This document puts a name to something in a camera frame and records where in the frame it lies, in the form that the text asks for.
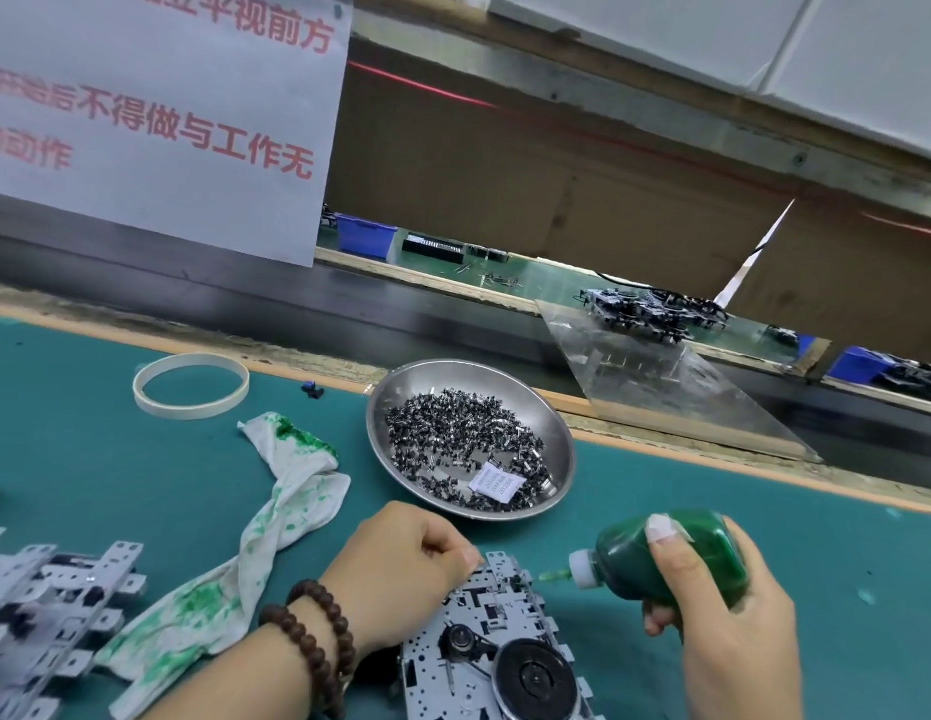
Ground red cord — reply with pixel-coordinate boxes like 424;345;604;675
345;59;931;241

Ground green glue squeeze bottle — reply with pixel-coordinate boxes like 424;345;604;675
540;508;753;609

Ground round metal bowl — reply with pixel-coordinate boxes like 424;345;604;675
364;358;579;522

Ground blue plastic bin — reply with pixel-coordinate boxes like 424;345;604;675
828;346;900;387
333;215;400;264

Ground white green-stained cloth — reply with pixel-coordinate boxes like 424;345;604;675
93;410;354;720

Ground person's right hand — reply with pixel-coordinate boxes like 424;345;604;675
640;512;805;720

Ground pile of small metal parts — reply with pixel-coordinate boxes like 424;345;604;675
384;388;555;513

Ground wooden shelf beam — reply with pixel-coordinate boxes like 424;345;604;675
352;7;931;219

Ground black flat box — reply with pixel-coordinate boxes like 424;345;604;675
402;232;471;264

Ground person's left hand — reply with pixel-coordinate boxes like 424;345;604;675
318;502;486;661

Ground brown bead bracelet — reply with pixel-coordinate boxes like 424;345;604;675
259;578;358;720

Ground white paper sign red text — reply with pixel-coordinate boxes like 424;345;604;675
0;0;355;270

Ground finished mechanisms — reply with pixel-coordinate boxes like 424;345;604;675
580;284;730;346

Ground white tape ring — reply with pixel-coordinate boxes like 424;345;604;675
132;352;252;423

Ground black conveyor belt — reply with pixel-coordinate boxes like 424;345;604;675
0;194;931;489

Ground brown cardboard panel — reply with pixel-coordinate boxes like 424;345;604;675
322;59;931;369

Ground clear plastic sheet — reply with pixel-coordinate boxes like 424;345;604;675
537;299;825;463

